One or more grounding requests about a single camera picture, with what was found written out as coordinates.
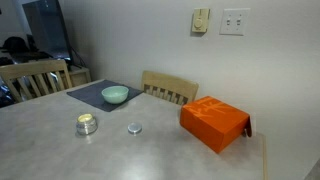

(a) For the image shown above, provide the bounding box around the silver round container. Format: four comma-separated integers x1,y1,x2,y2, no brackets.
76,114,98,135

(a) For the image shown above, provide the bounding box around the mint green bowl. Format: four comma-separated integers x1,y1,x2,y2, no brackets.
101,86,129,104

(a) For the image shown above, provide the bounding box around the orange cardboard box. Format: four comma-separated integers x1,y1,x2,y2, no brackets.
180,96,252,153

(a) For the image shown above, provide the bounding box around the dark blue placemat cloth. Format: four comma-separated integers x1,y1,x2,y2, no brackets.
68,80,142,112

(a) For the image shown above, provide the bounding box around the wooden side cabinet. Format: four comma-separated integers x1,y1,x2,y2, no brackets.
68,66,91,87

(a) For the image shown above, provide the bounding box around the wooden chair at table end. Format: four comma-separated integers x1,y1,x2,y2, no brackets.
0,60,72,102

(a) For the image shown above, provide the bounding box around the dark television screen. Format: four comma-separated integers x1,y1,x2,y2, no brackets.
22,0,73,61

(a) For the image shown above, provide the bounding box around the wooden chair by wall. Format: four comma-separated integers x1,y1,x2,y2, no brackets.
141,71,199,105

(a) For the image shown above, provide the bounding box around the beige wall thermostat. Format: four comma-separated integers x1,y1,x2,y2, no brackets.
192,8,210,33

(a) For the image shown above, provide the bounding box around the white double light switch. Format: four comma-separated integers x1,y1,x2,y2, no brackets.
219,8,250,36

